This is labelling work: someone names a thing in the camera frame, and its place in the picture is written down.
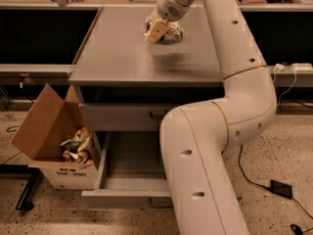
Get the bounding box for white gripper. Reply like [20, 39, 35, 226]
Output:
[145, 0, 186, 44]

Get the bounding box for silver 7up soda can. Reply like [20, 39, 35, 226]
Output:
[162, 22, 184, 44]

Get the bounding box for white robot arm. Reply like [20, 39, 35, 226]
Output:
[145, 0, 276, 235]

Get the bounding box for grey metal drawer cabinet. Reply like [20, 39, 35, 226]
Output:
[68, 6, 259, 211]

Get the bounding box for closed upper grey drawer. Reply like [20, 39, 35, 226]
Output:
[79, 103, 175, 131]

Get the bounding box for open lower grey drawer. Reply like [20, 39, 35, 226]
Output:
[81, 131, 173, 209]

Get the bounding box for white ceramic bowl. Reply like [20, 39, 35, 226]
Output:
[145, 19, 184, 44]

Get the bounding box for crumpled snack bags in box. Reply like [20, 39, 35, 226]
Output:
[60, 127, 93, 164]

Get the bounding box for white power strip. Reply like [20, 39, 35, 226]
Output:
[291, 63, 313, 71]

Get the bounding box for brown cardboard box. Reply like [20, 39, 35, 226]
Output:
[11, 85, 97, 190]

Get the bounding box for black power adapter brick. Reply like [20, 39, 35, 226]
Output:
[270, 180, 292, 199]

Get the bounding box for black metal floor stand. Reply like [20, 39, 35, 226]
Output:
[0, 164, 42, 212]

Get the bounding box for black power cable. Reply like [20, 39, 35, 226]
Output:
[238, 144, 313, 235]

